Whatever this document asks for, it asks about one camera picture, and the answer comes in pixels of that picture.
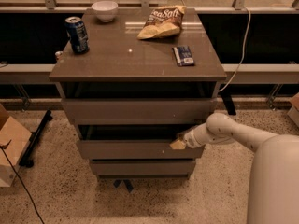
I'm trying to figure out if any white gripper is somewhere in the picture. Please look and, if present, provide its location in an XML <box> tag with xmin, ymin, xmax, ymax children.
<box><xmin>170</xmin><ymin>130</ymin><xmax>201</xmax><ymax>150</ymax></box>

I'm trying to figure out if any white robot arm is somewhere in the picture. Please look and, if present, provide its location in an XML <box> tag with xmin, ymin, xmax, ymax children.
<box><xmin>170</xmin><ymin>113</ymin><xmax>299</xmax><ymax>224</ymax></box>

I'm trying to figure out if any grey drawer cabinet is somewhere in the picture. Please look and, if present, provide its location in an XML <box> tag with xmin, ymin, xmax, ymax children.
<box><xmin>50</xmin><ymin>8</ymin><xmax>226</xmax><ymax>179</ymax></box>

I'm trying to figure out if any grey top drawer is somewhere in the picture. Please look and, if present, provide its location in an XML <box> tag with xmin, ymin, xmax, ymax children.
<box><xmin>62</xmin><ymin>99</ymin><xmax>217</xmax><ymax>125</ymax></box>

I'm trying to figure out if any small blue snack packet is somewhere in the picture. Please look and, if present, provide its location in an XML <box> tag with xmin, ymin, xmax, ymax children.
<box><xmin>172</xmin><ymin>46</ymin><xmax>195</xmax><ymax>66</ymax></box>

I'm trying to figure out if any cardboard box at right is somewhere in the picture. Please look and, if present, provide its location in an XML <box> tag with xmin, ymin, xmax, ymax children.
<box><xmin>288</xmin><ymin>92</ymin><xmax>299</xmax><ymax>127</ymax></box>

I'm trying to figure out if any cardboard box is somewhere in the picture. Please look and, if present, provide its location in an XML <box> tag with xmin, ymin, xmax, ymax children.
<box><xmin>288</xmin><ymin>92</ymin><xmax>299</xmax><ymax>127</ymax></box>
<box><xmin>0</xmin><ymin>105</ymin><xmax>31</xmax><ymax>187</ymax></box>

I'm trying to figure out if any sea salt chips bag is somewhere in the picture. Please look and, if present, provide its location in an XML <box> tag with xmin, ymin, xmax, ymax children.
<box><xmin>137</xmin><ymin>6</ymin><xmax>186</xmax><ymax>40</ymax></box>

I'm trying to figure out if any white ceramic bowl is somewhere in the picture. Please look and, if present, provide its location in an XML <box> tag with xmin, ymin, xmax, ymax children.
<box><xmin>92</xmin><ymin>1</ymin><xmax>119</xmax><ymax>22</ymax></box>

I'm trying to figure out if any blue soda can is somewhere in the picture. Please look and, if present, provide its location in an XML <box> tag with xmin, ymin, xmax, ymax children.
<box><xmin>65</xmin><ymin>16</ymin><xmax>89</xmax><ymax>54</ymax></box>

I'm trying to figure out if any black stand leg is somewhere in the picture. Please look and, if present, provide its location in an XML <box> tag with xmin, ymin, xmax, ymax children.
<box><xmin>19</xmin><ymin>110</ymin><xmax>52</xmax><ymax>168</ymax></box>

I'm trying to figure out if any white cable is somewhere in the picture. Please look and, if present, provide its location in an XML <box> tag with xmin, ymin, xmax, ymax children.
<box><xmin>173</xmin><ymin>0</ymin><xmax>252</xmax><ymax>93</ymax></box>

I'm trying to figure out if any black thin cable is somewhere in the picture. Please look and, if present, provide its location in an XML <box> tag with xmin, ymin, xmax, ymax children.
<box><xmin>0</xmin><ymin>138</ymin><xmax>48</xmax><ymax>224</ymax></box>

